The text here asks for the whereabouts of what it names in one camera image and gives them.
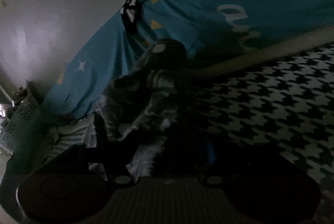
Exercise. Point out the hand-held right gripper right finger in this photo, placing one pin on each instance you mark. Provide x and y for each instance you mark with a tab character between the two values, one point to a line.
210	153

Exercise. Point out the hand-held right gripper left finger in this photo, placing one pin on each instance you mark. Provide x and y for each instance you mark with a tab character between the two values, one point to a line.
122	150

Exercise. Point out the grey patterned garment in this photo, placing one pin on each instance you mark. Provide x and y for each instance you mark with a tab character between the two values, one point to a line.
151	98

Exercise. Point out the houndstooth blanket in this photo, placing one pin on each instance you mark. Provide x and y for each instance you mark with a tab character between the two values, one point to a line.
274	98

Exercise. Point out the perforated plastic basket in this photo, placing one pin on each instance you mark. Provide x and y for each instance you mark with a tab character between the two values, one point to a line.
21	124

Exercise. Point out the crinkled plastic bag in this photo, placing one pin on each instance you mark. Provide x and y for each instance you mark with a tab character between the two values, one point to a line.
2	110

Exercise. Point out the teal printed bed sheet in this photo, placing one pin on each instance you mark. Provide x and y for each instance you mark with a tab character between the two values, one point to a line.
182	4

